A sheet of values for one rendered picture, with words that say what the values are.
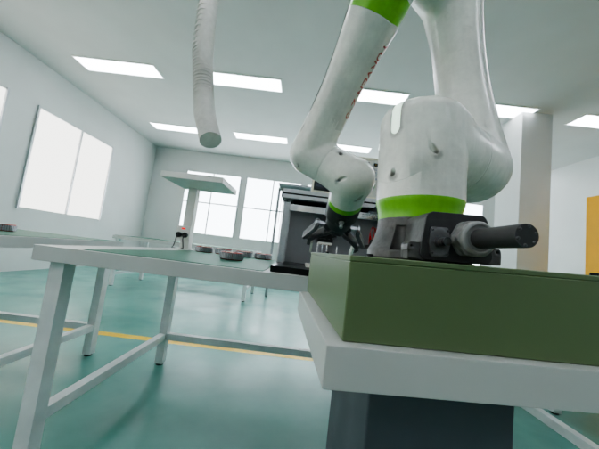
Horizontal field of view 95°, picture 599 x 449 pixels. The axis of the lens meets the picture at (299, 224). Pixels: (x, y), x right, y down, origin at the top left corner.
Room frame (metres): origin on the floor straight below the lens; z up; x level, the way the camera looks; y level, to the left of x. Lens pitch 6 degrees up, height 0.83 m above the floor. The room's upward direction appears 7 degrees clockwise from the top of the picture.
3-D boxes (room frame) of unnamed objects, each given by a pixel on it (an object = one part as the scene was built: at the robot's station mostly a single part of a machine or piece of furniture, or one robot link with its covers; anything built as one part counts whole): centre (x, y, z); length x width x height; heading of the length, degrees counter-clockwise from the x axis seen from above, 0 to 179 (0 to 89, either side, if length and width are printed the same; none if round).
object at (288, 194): (1.49, -0.24, 1.09); 0.68 x 0.44 x 0.05; 89
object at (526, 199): (4.13, -3.35, 1.65); 0.50 x 0.45 x 3.30; 179
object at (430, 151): (0.43, -0.19, 0.99); 0.16 x 0.13 x 0.19; 123
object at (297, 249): (1.42, -0.24, 0.92); 0.66 x 0.01 x 0.30; 89
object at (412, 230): (0.37, -0.19, 0.87); 0.26 x 0.15 x 0.06; 1
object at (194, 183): (1.75, 0.66, 0.98); 0.37 x 0.35 x 0.46; 89
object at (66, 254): (1.41, -0.24, 0.72); 2.20 x 1.01 x 0.05; 89
